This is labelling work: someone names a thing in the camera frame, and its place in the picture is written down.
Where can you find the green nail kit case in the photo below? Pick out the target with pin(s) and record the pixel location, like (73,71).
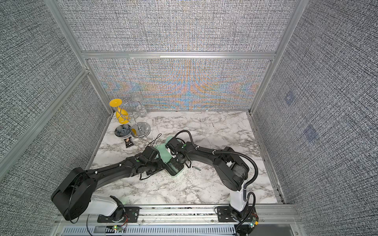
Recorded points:
(168,139)
(171,165)

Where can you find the clear glass cup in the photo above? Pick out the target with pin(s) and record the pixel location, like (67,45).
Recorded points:
(140,108)

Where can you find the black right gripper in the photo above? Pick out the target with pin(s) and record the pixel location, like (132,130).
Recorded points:
(179,164)

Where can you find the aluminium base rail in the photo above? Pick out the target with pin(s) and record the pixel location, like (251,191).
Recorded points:
(186,220)

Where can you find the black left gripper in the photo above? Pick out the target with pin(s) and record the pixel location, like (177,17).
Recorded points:
(161,165)

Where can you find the yellow plastic cup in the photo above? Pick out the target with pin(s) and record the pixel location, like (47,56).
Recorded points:
(122,116)

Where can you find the black snack packet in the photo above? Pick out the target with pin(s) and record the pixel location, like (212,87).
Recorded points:
(128,142)

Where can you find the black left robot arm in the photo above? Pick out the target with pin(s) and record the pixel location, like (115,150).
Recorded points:
(74,196)

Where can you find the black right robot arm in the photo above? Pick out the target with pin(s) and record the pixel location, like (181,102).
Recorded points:
(236,170)

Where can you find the black white patterned bowl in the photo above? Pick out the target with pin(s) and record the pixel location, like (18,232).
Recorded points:
(123,131)

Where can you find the yellow cup on stand top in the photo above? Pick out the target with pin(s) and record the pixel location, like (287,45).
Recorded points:
(114,103)

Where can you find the chrome cup holder stand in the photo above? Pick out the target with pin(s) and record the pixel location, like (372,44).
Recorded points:
(140,129)

